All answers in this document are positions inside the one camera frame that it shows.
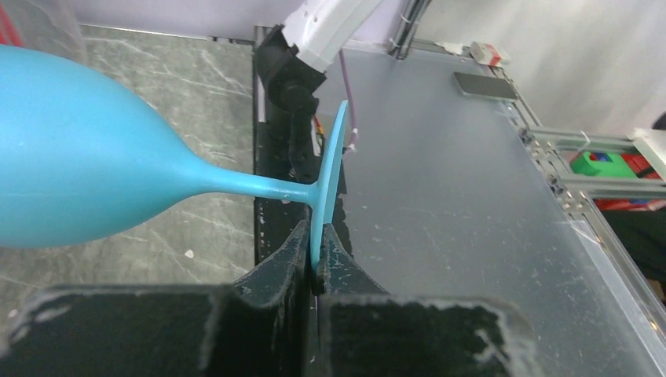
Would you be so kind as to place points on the light blue wine glass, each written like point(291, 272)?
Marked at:
point(84, 158)

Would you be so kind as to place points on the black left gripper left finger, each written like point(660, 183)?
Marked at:
point(251, 327)

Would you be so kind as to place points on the aluminium frame rail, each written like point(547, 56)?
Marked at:
point(589, 75)

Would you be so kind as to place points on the grey phone on table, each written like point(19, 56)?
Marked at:
point(485, 86)

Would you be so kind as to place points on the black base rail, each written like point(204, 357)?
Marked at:
point(274, 220)

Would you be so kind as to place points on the red wine glass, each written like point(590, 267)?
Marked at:
point(10, 36)

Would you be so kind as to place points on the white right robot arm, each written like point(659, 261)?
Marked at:
point(293, 57)

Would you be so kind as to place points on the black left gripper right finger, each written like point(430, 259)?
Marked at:
point(364, 330)

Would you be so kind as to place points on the clear wine glass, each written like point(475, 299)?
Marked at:
point(48, 26)

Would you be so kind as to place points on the green red plastic blocks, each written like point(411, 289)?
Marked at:
point(618, 165)

